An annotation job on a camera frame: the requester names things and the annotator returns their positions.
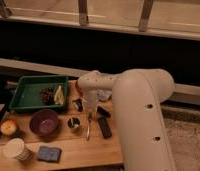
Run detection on blue grey cloth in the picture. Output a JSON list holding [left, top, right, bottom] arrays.
[[97, 90, 112, 102]]

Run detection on green plastic tray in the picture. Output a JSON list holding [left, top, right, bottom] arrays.
[[9, 75, 68, 113]]

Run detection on white paper cup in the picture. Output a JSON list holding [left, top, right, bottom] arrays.
[[2, 138, 31, 161]]

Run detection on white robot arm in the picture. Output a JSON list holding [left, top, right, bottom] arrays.
[[78, 69, 177, 171]]

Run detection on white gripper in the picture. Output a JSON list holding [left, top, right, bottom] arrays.
[[82, 91, 98, 113]]

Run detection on silver metal fork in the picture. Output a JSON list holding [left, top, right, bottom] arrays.
[[86, 112, 92, 141]]

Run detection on black rectangular block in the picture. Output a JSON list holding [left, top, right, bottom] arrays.
[[97, 117, 112, 139]]

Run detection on orange bowl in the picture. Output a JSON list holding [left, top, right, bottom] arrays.
[[75, 81, 83, 96]]

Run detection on wooden table board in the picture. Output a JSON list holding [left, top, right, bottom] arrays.
[[0, 80, 123, 171]]

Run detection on purple bowl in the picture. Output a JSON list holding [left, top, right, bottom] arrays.
[[29, 109, 59, 136]]

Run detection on red yellow apple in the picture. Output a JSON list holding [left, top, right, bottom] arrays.
[[0, 119, 18, 136]]

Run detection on small metal cup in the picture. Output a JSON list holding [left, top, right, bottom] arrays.
[[67, 117, 80, 131]]

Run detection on black handled knife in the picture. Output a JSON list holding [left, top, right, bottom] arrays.
[[97, 106, 111, 118]]

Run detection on dark pine cone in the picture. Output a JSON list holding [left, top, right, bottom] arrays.
[[40, 87, 54, 105]]

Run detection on blue sponge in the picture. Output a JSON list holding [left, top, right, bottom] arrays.
[[37, 146, 62, 162]]

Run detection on black silver small can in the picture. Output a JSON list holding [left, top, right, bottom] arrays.
[[72, 98, 83, 112]]

